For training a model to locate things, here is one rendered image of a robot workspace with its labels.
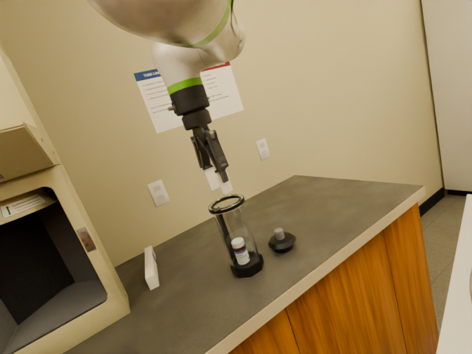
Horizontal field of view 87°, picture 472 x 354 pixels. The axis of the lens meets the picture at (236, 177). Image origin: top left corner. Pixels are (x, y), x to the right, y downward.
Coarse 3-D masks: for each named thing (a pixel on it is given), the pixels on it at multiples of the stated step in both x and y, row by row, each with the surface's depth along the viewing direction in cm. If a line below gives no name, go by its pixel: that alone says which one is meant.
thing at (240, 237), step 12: (216, 204) 74; (228, 204) 76; (216, 216) 69; (228, 216) 67; (240, 216) 69; (228, 228) 68; (240, 228) 69; (228, 240) 70; (240, 240) 69; (252, 240) 72; (228, 252) 72; (240, 252) 70; (252, 252) 71; (240, 264) 71; (252, 264) 72
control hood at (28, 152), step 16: (0, 128) 49; (16, 128) 50; (32, 128) 56; (0, 144) 50; (16, 144) 52; (32, 144) 54; (0, 160) 53; (16, 160) 55; (32, 160) 57; (48, 160) 59; (16, 176) 57
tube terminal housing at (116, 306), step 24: (0, 72) 57; (0, 96) 57; (24, 96) 62; (0, 120) 57; (24, 120) 59; (48, 144) 66; (48, 168) 62; (0, 192) 58; (24, 192) 60; (72, 192) 68; (72, 216) 65; (96, 240) 71; (96, 264) 68; (120, 288) 75; (96, 312) 69; (120, 312) 72; (48, 336) 64; (72, 336) 67
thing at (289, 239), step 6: (276, 228) 80; (276, 234) 79; (282, 234) 79; (288, 234) 81; (270, 240) 80; (276, 240) 79; (282, 240) 78; (288, 240) 77; (294, 240) 78; (270, 246) 79; (276, 246) 77; (282, 246) 76; (288, 246) 76; (282, 252) 78
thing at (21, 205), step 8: (32, 192) 66; (40, 192) 68; (8, 200) 61; (16, 200) 62; (24, 200) 63; (32, 200) 64; (40, 200) 66; (48, 200) 68; (56, 200) 71; (0, 208) 60; (8, 208) 61; (16, 208) 62; (24, 208) 62; (32, 208) 63; (40, 208) 65; (0, 216) 60; (8, 216) 60; (16, 216) 61; (0, 224) 60
